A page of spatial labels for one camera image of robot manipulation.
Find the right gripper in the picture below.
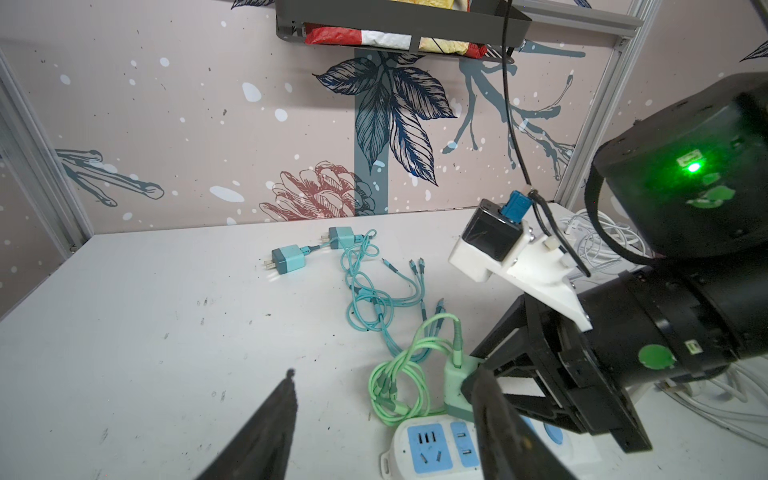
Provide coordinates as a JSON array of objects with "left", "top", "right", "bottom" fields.
[{"left": 470, "top": 294, "right": 652, "bottom": 453}]

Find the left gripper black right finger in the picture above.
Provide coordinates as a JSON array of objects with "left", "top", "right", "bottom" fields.
[{"left": 470, "top": 368, "right": 574, "bottom": 480}]

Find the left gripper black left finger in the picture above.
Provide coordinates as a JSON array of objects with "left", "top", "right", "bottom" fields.
[{"left": 198, "top": 369, "right": 298, "bottom": 480}]

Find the green charger adapter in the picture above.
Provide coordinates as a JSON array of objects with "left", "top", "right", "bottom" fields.
[{"left": 443, "top": 354, "right": 483, "bottom": 422}]

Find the white blue power strip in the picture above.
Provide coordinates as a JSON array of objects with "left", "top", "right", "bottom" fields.
[{"left": 380, "top": 415, "right": 605, "bottom": 479}]

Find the teal charger adapter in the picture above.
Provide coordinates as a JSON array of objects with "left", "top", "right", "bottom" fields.
[
  {"left": 321, "top": 226, "right": 357, "bottom": 250},
  {"left": 264, "top": 245, "right": 308, "bottom": 275}
]

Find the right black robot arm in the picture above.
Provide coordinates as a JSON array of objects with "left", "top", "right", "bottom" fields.
[{"left": 473, "top": 72, "right": 767, "bottom": 453}]

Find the red cassava chips bag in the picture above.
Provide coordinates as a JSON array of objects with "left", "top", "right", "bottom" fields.
[{"left": 304, "top": 0, "right": 488, "bottom": 59}]

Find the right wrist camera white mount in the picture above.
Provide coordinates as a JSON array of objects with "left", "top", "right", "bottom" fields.
[{"left": 449, "top": 199, "right": 592, "bottom": 332}]

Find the green charging cable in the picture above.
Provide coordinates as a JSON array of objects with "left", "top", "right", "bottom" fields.
[{"left": 367, "top": 311, "right": 466, "bottom": 428}]

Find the teal charging cable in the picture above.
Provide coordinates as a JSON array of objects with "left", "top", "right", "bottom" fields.
[{"left": 299, "top": 229, "right": 448, "bottom": 361}]

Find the grey power strip cord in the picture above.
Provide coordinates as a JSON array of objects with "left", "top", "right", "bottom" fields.
[{"left": 656, "top": 359, "right": 768, "bottom": 448}]

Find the black wall basket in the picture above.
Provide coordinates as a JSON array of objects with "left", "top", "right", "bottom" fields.
[{"left": 275, "top": 1, "right": 532, "bottom": 54}]

